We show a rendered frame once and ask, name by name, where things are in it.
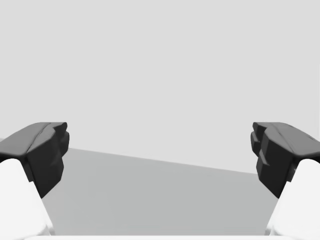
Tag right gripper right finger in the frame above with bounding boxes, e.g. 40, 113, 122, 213
250, 121, 320, 237

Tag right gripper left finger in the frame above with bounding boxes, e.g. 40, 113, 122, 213
0, 121, 71, 237

